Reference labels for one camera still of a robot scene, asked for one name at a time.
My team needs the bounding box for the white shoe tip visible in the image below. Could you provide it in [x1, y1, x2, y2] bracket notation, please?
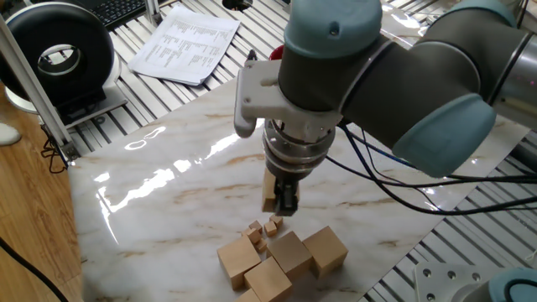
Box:
[0, 122, 22, 147]

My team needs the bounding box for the thick black floor cable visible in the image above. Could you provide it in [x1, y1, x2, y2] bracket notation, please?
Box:
[0, 237, 70, 302]

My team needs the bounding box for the black gripper cable bundle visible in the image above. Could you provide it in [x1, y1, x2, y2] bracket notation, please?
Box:
[325, 121, 537, 217]

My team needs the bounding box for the tangled black wire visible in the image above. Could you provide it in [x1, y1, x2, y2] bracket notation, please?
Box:
[40, 125, 68, 175]

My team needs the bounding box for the white printed paper stack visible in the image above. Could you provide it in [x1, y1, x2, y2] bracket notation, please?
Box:
[128, 4, 241, 87]

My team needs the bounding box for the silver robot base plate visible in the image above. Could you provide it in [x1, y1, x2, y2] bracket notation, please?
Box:
[413, 262, 496, 302]

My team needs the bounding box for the white wrist mount housing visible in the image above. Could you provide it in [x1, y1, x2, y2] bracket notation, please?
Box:
[233, 58, 343, 139]

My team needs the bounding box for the large wooden cube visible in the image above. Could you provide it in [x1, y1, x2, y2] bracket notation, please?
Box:
[243, 256, 293, 302]
[302, 225, 349, 280]
[234, 288, 262, 302]
[266, 230, 314, 283]
[216, 235, 263, 291]
[261, 167, 301, 213]

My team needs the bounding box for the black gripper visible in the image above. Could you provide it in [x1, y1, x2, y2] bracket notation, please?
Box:
[267, 165, 314, 217]

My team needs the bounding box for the short metal upright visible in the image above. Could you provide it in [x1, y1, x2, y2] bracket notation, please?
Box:
[144, 0, 164, 27]

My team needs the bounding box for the black ring device white base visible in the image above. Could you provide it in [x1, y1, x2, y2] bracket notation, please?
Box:
[0, 2, 129, 129]

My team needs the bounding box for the aluminium frame post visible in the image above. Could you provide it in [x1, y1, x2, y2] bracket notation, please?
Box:
[0, 16, 81, 164]

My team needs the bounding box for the white marble pattern board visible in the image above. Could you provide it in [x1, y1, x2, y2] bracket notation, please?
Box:
[68, 0, 530, 302]

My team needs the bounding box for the black computer keyboard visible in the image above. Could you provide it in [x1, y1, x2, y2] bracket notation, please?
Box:
[73, 0, 148, 30]

